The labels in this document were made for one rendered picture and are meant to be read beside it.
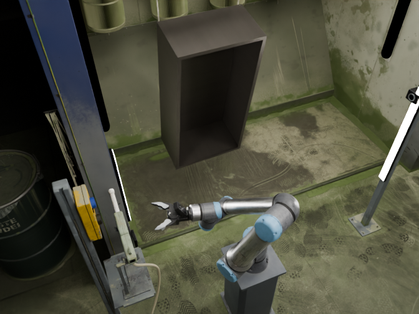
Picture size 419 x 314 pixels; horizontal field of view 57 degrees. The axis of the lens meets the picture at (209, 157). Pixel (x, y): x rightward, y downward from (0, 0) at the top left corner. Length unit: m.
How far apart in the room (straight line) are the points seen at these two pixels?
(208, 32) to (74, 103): 0.98
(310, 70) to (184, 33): 2.41
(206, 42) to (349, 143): 2.32
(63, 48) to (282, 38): 3.03
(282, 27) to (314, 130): 1.17
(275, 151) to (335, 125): 0.81
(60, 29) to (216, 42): 0.99
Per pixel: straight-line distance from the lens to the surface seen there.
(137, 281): 2.29
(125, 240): 2.02
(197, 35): 2.47
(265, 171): 3.80
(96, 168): 2.27
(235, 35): 2.50
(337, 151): 4.15
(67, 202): 1.70
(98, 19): 3.49
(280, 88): 4.43
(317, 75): 4.67
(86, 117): 2.04
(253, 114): 4.31
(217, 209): 2.06
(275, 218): 1.67
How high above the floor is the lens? 2.80
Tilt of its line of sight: 45 degrees down
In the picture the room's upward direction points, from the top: 1 degrees counter-clockwise
